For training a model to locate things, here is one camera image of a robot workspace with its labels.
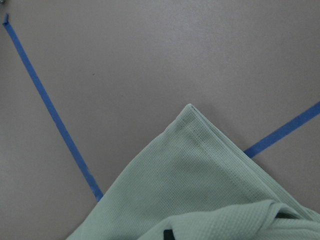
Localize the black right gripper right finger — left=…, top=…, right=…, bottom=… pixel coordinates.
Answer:
left=276, top=212, right=298, bottom=219

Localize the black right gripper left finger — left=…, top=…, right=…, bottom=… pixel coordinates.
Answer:
left=163, top=229, right=176, bottom=240

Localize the olive green long-sleeve shirt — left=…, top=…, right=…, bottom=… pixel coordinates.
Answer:
left=69, top=104, right=320, bottom=240

